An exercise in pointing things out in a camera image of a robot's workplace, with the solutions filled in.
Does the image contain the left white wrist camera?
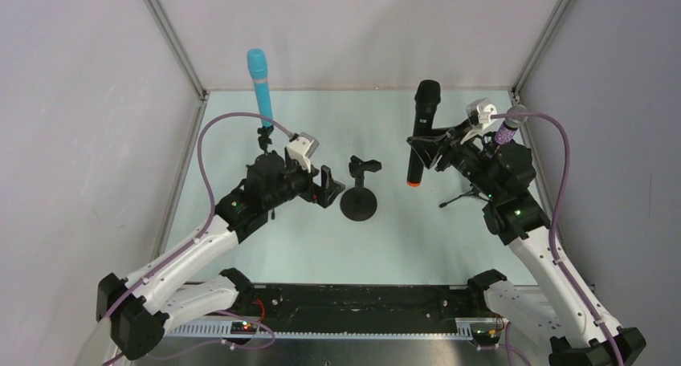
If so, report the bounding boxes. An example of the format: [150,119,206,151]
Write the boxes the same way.
[285,132,320,173]

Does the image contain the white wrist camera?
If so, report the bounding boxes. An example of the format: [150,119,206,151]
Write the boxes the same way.
[285,132,320,173]
[460,98,498,144]

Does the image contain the teal blue microphone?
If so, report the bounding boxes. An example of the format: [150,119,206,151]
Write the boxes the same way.
[247,48,273,128]

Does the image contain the black round base stand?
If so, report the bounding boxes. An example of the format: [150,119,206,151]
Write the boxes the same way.
[340,156,382,222]

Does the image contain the white toothed cable duct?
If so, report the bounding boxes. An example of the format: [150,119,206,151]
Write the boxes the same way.
[166,320,473,341]

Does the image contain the black orange-tipped microphone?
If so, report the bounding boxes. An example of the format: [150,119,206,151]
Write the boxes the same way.
[406,79,441,187]

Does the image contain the purple glitter microphone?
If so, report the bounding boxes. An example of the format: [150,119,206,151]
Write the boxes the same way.
[492,104,527,146]

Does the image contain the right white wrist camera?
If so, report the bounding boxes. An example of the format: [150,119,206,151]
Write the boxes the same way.
[460,98,498,144]

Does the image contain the black tripod clip stand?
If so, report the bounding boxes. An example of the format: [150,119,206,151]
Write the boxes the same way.
[257,125,274,193]

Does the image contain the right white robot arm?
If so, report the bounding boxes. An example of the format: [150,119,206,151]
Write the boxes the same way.
[407,131,646,365]

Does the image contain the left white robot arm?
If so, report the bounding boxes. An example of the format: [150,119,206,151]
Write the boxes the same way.
[96,152,345,360]

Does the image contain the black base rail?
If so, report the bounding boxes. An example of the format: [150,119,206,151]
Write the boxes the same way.
[227,283,494,334]

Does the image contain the black shock mount tripod stand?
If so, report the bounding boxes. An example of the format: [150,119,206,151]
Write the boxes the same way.
[438,132,520,208]

